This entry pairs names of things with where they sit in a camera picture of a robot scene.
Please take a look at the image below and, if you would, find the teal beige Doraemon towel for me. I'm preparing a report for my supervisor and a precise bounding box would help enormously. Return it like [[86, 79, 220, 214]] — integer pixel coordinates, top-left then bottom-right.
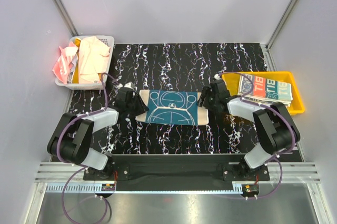
[[135, 90, 209, 125]]

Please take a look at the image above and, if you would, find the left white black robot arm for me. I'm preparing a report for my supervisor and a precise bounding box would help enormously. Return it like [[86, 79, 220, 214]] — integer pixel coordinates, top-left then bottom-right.
[[47, 83, 148, 180]]

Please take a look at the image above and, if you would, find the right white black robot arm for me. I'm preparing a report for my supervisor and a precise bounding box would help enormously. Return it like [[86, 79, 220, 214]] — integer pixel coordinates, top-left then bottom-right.
[[197, 80, 300, 180]]

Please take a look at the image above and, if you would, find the folded printed towel in tray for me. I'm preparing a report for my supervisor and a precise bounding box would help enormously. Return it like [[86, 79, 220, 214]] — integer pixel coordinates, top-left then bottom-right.
[[237, 74, 293, 108]]

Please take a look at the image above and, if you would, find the peach towel in basket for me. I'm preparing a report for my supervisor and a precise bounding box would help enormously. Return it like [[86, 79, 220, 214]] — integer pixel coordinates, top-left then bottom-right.
[[78, 36, 110, 84]]

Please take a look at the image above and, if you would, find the white plastic basket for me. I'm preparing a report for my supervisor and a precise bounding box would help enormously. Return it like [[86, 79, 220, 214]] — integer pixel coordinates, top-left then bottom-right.
[[52, 35, 115, 90]]

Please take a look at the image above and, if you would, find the pink striped cloth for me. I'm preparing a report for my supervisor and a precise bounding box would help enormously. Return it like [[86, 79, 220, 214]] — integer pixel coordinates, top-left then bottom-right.
[[52, 42, 78, 84]]

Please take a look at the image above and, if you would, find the yellow cloth in basket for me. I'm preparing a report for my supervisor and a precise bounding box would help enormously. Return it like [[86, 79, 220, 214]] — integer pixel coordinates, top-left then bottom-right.
[[72, 38, 81, 83]]

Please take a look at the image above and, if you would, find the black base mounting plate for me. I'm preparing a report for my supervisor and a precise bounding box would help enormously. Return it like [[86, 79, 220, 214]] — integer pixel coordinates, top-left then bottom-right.
[[83, 154, 270, 193]]

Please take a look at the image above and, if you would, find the yellow plastic tray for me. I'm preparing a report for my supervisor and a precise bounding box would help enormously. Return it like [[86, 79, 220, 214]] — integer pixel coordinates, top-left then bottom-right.
[[222, 71, 305, 116]]

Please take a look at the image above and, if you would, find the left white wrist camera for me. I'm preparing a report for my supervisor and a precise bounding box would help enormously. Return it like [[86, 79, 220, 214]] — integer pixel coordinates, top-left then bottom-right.
[[124, 82, 135, 91]]

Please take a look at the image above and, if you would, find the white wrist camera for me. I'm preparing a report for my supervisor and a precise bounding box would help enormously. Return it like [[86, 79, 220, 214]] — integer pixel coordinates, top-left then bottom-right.
[[213, 74, 222, 80], [124, 82, 135, 91]]

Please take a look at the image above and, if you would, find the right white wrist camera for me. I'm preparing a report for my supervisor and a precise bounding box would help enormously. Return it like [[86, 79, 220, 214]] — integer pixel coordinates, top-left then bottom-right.
[[213, 74, 222, 80]]

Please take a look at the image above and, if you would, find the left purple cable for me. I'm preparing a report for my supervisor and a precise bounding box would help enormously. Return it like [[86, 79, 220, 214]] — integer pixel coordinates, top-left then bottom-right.
[[56, 72, 124, 222]]

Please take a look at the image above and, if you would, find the aluminium front rail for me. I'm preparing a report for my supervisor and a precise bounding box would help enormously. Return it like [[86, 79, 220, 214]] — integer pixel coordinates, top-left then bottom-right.
[[35, 162, 321, 194]]

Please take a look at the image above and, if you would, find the left aluminium frame post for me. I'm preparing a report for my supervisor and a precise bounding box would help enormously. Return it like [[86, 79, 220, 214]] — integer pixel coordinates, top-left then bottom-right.
[[52, 0, 79, 36]]

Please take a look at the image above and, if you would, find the aluminium frame post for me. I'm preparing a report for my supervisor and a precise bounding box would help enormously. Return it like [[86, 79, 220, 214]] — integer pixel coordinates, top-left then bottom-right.
[[265, 0, 299, 51], [52, 0, 79, 36]]

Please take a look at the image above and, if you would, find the right aluminium frame post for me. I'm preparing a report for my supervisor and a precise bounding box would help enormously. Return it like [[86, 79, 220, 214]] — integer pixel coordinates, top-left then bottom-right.
[[265, 0, 299, 51]]

